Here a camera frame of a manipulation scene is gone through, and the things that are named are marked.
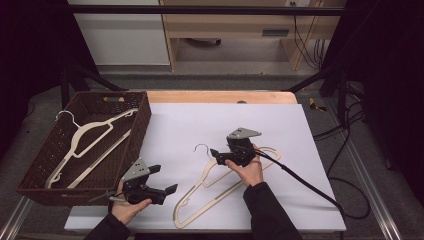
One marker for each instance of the black curtain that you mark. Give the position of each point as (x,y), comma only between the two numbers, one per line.
(30,50)
(390,83)

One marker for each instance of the brown wicker basket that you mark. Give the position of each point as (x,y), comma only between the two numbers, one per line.
(133,140)

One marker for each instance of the cream plastic clothes hanger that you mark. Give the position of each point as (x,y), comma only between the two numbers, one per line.
(203,181)
(86,128)

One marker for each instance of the light wooden desk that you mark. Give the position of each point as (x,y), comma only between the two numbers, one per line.
(233,28)

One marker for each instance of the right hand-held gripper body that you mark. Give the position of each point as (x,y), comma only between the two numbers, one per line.
(241,148)

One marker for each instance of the person's right hand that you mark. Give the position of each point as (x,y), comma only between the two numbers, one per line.
(251,173)

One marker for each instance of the black metal frame bar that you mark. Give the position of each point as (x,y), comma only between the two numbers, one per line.
(200,10)

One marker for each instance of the white table mat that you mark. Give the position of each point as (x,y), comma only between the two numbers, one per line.
(186,126)

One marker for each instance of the person's left hand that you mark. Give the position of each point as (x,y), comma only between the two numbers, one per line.
(121,211)

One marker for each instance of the wooden table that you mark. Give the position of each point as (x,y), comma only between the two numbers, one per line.
(206,96)

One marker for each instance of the black metal frame stand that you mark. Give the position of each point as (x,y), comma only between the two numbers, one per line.
(340,96)
(65,83)

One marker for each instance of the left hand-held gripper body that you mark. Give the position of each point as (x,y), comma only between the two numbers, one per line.
(136,171)

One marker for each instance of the aluminium floor rail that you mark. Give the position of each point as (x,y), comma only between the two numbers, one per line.
(376,200)
(15,220)

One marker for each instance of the yellow black floor object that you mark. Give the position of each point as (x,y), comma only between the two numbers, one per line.
(315,105)

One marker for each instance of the white cabinet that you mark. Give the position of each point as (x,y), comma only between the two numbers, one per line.
(123,40)

